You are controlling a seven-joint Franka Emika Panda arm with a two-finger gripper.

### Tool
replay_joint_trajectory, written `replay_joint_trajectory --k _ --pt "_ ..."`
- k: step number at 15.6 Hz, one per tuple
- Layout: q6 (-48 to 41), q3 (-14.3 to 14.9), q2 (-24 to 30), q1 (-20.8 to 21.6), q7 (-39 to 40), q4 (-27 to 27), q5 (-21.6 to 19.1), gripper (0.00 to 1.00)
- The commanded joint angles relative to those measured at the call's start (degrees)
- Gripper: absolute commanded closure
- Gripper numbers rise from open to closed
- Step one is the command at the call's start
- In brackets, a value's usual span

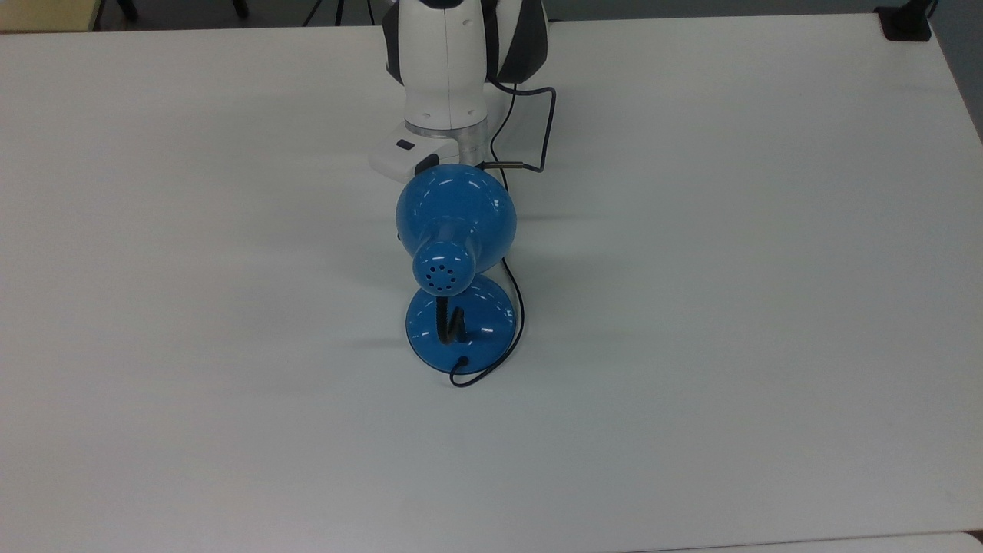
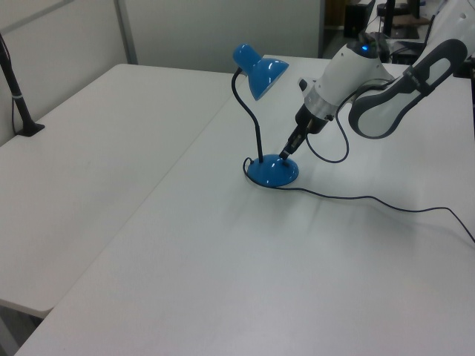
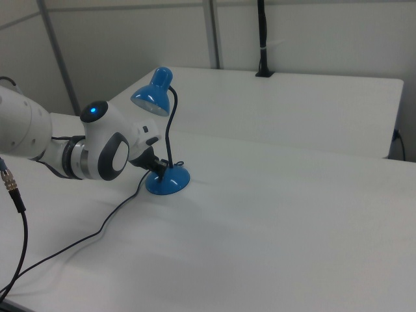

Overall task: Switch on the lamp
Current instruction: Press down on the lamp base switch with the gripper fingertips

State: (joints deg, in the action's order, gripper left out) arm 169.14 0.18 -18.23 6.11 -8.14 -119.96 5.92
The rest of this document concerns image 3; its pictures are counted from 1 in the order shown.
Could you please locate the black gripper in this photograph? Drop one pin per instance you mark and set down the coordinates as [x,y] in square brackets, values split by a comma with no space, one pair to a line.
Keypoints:
[144,159]

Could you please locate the blue gooseneck desk lamp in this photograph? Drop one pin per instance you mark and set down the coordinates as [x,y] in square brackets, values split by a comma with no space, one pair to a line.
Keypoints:
[172,182]

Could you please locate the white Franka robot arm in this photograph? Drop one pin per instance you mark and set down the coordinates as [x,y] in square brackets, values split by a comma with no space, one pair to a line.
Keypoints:
[29,130]

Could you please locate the white adjacent table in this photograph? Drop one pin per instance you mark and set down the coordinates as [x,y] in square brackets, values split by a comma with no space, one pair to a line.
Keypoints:
[292,107]

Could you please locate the grey aluminium partition post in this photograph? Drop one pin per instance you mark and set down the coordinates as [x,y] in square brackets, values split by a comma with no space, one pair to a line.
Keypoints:
[214,32]
[60,65]

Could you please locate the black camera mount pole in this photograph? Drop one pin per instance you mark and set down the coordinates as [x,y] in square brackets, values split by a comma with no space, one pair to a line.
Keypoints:
[262,32]

